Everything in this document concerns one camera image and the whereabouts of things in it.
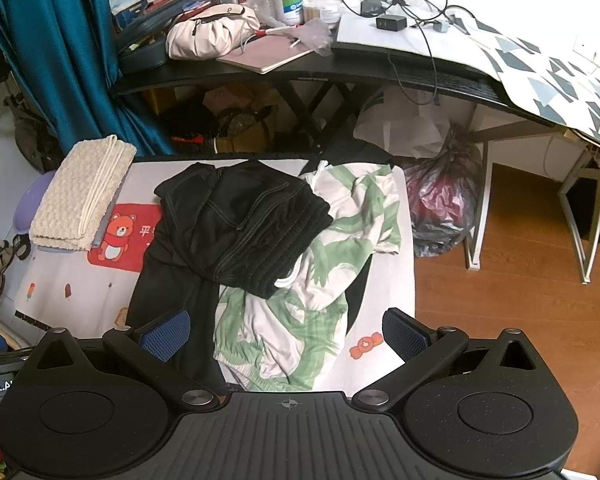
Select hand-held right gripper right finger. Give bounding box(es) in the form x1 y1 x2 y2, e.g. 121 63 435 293
350 306 556 413

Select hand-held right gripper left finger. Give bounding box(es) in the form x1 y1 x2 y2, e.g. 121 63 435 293
17 308 221 411

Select green leaf print garment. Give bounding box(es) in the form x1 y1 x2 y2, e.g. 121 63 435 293
212 160 402 393

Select black pants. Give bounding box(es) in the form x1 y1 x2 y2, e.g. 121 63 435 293
125 161 333 396

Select dark plastic trash bag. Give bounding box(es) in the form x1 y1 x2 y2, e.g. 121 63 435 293
402 125 483 258

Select cream folded towel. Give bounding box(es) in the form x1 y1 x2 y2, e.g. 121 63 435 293
29 135 137 252

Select purple plastic stool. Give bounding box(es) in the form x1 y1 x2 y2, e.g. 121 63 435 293
11 172 56 233

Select white plastic bag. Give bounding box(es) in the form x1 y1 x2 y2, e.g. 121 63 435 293
354 87 448 158

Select geometric print tablecloth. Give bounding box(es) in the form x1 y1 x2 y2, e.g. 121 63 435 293
447 15 600 153

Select black desk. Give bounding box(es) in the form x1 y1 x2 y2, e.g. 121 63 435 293
111 42 571 153

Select black round bag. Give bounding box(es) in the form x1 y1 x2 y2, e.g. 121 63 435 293
115 12 181 73

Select pink notebook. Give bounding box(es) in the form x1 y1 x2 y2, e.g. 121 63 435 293
216 35 315 75

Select white flat board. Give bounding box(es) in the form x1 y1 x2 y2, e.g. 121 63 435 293
330 12 496 81

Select cream fabric bag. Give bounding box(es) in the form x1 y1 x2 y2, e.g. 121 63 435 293
166 3 261 60

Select clear plastic wrapper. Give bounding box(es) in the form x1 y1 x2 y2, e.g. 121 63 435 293
290 17 333 58

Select teal curtain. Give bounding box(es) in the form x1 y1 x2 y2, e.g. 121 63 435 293
0 0 176 161

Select clear cotton swab box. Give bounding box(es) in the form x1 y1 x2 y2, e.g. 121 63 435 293
302 2 341 28

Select white frame table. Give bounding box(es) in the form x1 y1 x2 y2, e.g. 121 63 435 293
462 110 600 283

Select black cable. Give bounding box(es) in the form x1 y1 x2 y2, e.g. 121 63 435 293
337 0 478 106

